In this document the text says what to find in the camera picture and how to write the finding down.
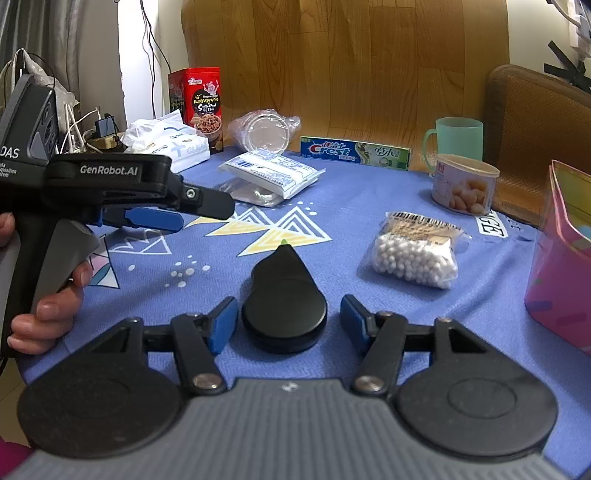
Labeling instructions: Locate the wood grain board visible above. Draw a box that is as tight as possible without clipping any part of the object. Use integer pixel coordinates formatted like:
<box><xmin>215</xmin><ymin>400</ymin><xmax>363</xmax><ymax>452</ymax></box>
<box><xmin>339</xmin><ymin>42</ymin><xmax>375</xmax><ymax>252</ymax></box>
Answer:
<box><xmin>182</xmin><ymin>0</ymin><xmax>511</xmax><ymax>174</ymax></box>

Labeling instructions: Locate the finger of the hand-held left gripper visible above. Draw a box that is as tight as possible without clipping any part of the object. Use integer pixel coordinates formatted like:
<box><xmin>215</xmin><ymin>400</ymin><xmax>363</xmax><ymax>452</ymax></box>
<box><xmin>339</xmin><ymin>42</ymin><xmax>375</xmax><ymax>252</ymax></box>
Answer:
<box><xmin>98</xmin><ymin>207</ymin><xmax>184</xmax><ymax>233</ymax></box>
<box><xmin>167</xmin><ymin>174</ymin><xmax>236</xmax><ymax>221</ymax></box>

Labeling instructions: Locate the black tape cross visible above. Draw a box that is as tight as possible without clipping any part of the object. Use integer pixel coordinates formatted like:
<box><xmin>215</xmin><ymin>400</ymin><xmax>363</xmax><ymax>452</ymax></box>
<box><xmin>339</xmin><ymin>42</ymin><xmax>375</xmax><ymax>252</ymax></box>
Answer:
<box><xmin>544</xmin><ymin>41</ymin><xmax>591</xmax><ymax>93</ymax></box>

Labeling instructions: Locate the black hanging cable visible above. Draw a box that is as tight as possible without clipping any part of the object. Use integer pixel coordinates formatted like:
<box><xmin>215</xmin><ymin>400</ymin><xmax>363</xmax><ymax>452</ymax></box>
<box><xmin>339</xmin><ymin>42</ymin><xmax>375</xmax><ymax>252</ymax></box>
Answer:
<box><xmin>140</xmin><ymin>0</ymin><xmax>161</xmax><ymax>123</ymax></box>

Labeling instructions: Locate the clear plastic container in bag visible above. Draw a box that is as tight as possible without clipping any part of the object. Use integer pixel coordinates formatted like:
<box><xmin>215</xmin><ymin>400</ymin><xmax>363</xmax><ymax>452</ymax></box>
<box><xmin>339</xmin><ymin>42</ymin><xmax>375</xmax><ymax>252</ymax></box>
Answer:
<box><xmin>228</xmin><ymin>110</ymin><xmax>302</xmax><ymax>153</ymax></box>

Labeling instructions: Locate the green plastic cup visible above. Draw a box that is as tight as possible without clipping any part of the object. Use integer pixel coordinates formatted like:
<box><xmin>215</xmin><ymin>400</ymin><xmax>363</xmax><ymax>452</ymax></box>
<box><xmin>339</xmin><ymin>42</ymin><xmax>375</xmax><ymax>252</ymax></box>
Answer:
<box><xmin>422</xmin><ymin>117</ymin><xmax>484</xmax><ymax>178</ymax></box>

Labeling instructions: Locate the white power strip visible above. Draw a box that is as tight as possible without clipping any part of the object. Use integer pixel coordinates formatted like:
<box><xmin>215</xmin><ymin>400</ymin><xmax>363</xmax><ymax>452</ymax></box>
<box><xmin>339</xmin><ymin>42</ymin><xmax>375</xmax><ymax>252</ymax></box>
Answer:
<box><xmin>567</xmin><ymin>0</ymin><xmax>591</xmax><ymax>49</ymax></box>

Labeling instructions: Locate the white tissue pack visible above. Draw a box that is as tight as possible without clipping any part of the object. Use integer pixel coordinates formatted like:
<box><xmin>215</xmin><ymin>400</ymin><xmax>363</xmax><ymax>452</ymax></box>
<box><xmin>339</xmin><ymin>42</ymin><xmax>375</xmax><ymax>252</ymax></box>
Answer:
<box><xmin>121</xmin><ymin>111</ymin><xmax>211</xmax><ymax>174</ymax></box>

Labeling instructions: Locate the pink biscuit tin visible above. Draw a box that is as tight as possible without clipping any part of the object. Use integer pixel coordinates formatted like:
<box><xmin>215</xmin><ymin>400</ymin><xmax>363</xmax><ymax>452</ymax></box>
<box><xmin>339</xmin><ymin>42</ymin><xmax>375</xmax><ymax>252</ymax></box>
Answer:
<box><xmin>524</xmin><ymin>159</ymin><xmax>591</xmax><ymax>356</ymax></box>

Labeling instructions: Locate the red snack box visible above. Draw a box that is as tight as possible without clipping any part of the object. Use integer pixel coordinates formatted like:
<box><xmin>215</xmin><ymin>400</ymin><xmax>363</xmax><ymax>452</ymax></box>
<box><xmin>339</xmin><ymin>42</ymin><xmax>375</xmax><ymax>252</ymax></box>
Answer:
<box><xmin>167</xmin><ymin>68</ymin><xmax>225</xmax><ymax>154</ymax></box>

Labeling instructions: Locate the black teardrop-shaped disc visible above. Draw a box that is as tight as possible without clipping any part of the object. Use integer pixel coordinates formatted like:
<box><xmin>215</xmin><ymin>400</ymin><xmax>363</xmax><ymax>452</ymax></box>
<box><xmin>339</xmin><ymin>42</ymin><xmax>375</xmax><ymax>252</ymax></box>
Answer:
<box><xmin>241</xmin><ymin>244</ymin><xmax>328</xmax><ymax>355</ymax></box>

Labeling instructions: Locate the blue printed tablecloth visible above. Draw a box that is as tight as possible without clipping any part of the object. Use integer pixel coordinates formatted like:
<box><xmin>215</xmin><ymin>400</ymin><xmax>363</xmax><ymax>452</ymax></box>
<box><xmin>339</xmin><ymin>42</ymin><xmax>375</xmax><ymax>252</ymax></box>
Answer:
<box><xmin>14</xmin><ymin>148</ymin><xmax>591</xmax><ymax>480</ymax></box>

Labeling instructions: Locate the person's left hand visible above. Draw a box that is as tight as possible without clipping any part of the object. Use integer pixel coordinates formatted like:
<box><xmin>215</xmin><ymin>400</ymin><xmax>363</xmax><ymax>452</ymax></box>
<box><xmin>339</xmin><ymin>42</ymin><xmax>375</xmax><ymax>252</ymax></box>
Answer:
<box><xmin>0</xmin><ymin>212</ymin><xmax>93</xmax><ymax>355</ymax></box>

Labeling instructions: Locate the white wipes packet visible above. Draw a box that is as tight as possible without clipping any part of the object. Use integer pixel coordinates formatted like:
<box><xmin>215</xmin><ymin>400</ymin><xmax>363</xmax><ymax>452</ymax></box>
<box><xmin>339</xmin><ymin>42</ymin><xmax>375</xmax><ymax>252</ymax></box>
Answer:
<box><xmin>218</xmin><ymin>151</ymin><xmax>326</xmax><ymax>200</ymax></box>

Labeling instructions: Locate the toothpaste box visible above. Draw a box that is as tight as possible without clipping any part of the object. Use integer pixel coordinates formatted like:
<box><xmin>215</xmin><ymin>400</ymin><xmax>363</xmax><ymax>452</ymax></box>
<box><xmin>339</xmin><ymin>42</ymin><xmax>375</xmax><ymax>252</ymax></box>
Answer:
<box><xmin>300</xmin><ymin>136</ymin><xmax>411</xmax><ymax>171</ymax></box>

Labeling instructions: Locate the small clear plastic bag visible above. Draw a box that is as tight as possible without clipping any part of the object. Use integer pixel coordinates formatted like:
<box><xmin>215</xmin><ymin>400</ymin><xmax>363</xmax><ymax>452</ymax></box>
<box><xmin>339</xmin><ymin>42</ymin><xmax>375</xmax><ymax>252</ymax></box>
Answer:
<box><xmin>217</xmin><ymin>179</ymin><xmax>284</xmax><ymax>208</ymax></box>

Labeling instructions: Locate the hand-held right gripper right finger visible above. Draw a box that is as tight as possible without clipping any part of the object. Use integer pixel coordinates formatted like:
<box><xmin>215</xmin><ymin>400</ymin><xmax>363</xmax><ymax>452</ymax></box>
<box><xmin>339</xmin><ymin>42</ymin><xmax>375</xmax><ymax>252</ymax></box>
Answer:
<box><xmin>340</xmin><ymin>294</ymin><xmax>515</xmax><ymax>397</ymax></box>

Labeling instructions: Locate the can with white lid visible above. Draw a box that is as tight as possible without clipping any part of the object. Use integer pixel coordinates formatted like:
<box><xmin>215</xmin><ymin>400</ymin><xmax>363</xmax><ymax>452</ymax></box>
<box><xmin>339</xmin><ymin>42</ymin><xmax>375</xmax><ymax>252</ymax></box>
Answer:
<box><xmin>431</xmin><ymin>154</ymin><xmax>501</xmax><ymax>216</ymax></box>

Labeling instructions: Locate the brown chair back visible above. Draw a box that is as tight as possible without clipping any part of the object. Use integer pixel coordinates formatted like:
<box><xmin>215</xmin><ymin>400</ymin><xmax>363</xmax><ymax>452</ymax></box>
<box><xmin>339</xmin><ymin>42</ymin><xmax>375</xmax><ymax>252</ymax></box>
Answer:
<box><xmin>482</xmin><ymin>65</ymin><xmax>591</xmax><ymax>229</ymax></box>

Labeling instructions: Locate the bag of cotton swabs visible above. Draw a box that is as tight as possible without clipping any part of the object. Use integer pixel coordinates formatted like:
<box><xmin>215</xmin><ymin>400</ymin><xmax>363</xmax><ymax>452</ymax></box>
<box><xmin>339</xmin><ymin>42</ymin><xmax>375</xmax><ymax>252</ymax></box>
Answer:
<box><xmin>372</xmin><ymin>211</ymin><xmax>472</xmax><ymax>291</ymax></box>

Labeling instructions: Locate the beige power strip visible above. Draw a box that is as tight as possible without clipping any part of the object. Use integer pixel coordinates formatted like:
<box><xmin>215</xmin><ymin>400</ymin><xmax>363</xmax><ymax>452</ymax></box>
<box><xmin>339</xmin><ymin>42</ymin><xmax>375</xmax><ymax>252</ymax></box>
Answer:
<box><xmin>85</xmin><ymin>134</ymin><xmax>127</xmax><ymax>152</ymax></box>

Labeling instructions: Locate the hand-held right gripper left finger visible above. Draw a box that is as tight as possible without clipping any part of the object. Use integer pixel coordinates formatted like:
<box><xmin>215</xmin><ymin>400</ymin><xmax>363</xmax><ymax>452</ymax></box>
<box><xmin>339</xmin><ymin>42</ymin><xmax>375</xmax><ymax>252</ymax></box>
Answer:
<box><xmin>62</xmin><ymin>296</ymin><xmax>239</xmax><ymax>397</ymax></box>

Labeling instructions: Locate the grey curtain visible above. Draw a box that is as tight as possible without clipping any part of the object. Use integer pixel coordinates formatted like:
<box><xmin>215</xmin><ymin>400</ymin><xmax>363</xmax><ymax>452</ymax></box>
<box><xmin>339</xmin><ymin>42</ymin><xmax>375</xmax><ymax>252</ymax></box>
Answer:
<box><xmin>0</xmin><ymin>0</ymin><xmax>79</xmax><ymax>79</ymax></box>

